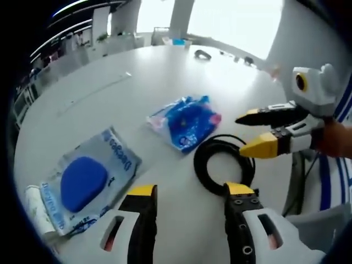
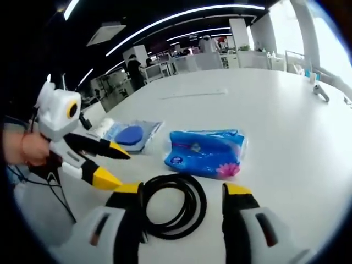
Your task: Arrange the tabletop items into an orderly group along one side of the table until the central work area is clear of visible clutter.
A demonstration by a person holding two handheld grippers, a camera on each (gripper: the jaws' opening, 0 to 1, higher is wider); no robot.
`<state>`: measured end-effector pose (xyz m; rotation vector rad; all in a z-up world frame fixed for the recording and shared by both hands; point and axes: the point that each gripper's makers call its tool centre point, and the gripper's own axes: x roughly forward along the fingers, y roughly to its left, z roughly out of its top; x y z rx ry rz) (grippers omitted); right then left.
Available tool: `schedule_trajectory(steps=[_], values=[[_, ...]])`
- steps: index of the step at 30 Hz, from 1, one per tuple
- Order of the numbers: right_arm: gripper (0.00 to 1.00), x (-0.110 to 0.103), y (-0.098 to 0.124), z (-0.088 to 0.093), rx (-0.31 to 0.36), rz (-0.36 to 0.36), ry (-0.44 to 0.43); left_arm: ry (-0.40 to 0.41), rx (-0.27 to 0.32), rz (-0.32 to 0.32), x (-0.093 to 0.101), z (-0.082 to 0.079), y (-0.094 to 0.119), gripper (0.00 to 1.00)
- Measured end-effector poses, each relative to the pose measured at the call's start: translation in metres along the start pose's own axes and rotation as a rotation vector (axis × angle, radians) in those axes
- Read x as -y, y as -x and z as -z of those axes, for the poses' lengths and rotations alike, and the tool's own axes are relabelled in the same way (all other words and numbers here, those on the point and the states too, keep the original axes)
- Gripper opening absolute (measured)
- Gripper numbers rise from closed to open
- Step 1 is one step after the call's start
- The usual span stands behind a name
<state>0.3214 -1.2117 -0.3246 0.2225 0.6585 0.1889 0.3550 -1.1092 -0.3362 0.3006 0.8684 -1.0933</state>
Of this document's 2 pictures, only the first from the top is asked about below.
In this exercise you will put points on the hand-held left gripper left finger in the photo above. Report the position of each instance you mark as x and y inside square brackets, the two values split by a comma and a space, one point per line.
[145, 228]

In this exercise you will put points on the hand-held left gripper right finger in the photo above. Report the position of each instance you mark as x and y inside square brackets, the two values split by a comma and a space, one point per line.
[242, 228]

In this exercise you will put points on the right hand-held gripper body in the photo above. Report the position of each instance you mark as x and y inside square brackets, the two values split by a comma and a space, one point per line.
[319, 93]

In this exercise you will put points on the blue sponge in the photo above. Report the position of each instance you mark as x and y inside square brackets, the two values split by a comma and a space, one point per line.
[85, 181]

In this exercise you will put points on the blue plastic packet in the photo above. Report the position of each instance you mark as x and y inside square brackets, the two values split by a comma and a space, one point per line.
[189, 123]

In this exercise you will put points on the white printed paper cup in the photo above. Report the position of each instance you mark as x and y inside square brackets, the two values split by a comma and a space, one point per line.
[38, 209]

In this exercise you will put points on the person's right hand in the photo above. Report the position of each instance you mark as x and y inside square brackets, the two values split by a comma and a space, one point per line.
[338, 140]

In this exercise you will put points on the light grey chair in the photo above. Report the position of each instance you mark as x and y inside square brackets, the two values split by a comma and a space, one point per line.
[316, 228]

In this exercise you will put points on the grey black controller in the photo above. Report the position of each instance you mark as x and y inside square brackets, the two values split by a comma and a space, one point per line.
[203, 55]

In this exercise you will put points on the blue white box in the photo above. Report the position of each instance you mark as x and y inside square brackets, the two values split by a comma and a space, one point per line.
[177, 41]

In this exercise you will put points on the white table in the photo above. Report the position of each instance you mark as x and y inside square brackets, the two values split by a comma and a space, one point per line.
[110, 90]

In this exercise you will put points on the green potted plant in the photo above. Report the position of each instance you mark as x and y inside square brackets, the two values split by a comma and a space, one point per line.
[102, 38]

